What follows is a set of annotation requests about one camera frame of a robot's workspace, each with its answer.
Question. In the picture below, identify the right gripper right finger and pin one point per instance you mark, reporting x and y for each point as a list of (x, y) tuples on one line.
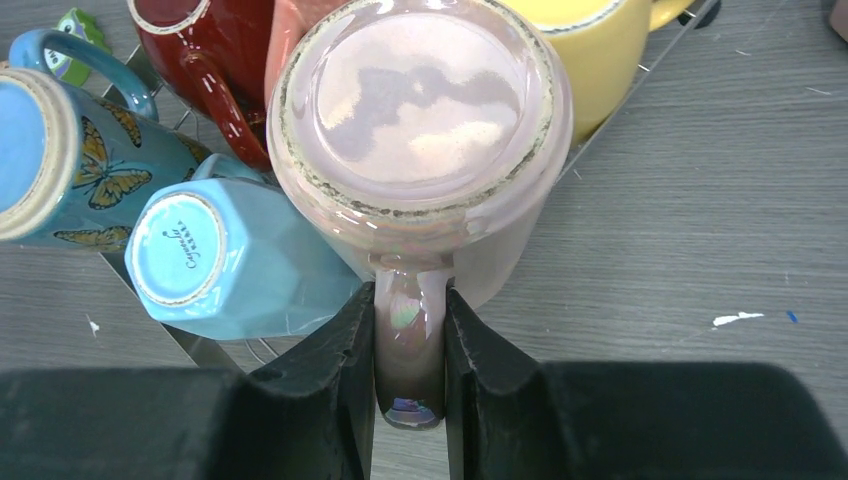
[(509, 416)]

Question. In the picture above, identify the light blue faceted mug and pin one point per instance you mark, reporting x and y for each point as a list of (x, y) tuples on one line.
[(225, 256)]

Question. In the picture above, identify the salmon pink mug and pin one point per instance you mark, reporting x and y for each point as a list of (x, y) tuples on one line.
[(291, 20)]

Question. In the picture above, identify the blue butterfly mug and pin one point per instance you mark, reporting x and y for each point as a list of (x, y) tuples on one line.
[(76, 168)]

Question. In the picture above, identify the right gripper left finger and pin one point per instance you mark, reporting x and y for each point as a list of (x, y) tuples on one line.
[(308, 414)]

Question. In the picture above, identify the dark red mug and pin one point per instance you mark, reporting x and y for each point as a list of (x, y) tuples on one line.
[(212, 54)]

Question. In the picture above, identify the yellow mug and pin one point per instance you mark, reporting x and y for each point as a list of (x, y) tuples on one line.
[(601, 43)]

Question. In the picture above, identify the iridescent pink mug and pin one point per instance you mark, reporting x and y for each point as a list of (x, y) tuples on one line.
[(421, 139)]

